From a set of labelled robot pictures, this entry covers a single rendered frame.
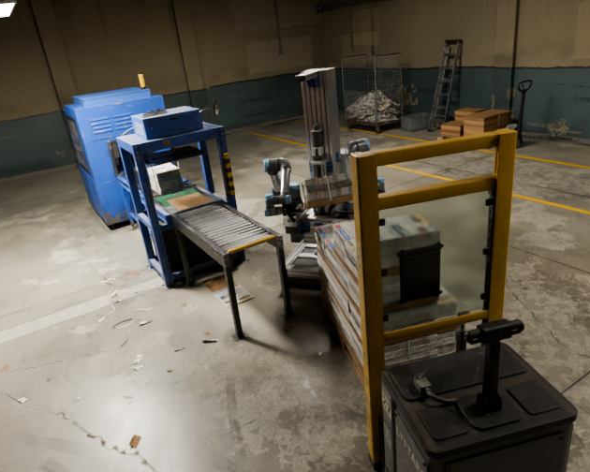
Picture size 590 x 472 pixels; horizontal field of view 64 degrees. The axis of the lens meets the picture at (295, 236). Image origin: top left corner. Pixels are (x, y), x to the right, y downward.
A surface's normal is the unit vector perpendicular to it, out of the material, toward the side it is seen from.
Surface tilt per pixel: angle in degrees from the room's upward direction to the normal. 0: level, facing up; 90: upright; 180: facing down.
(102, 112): 90
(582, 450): 0
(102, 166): 90
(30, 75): 90
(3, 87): 90
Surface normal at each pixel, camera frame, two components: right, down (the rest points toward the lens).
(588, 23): -0.84, 0.29
